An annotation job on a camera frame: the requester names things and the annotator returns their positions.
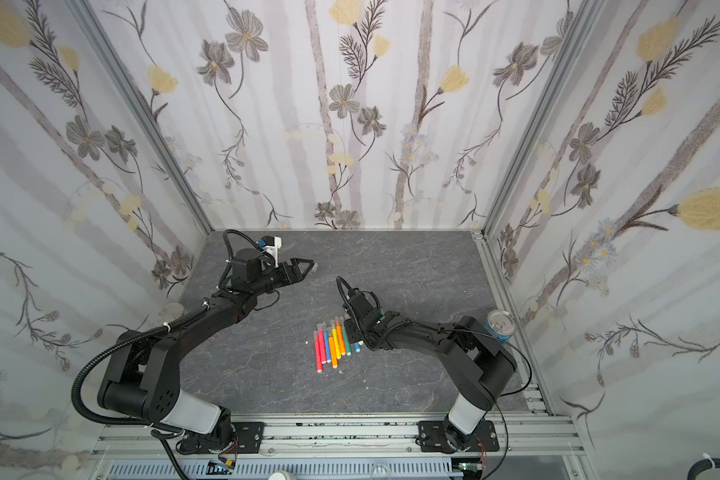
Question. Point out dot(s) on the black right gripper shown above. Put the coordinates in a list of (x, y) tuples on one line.
[(359, 308)]

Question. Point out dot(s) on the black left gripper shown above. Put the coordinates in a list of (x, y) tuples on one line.
[(287, 280)]

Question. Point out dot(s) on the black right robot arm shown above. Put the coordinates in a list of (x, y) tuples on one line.
[(477, 363)]

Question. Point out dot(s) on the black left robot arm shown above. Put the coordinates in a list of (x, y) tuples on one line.
[(137, 381)]

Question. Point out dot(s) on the teal marker pen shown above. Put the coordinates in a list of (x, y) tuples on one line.
[(339, 336)]

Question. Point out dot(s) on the light orange marker pen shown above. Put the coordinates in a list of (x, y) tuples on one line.
[(334, 354)]

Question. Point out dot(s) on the small blue marker pen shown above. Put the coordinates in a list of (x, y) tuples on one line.
[(326, 346)]

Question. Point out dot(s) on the red marker pen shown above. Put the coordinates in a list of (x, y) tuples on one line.
[(321, 344)]

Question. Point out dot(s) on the pink marker pen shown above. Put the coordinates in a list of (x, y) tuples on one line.
[(318, 351)]

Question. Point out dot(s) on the blue soup can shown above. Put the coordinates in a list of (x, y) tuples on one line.
[(501, 325)]

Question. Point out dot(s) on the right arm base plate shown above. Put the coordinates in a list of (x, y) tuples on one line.
[(441, 437)]

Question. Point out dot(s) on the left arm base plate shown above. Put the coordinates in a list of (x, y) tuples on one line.
[(240, 437)]

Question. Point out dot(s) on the aluminium frame rail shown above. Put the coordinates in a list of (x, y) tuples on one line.
[(359, 435)]

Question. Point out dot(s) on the white vented cable duct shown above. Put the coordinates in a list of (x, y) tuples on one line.
[(325, 468)]

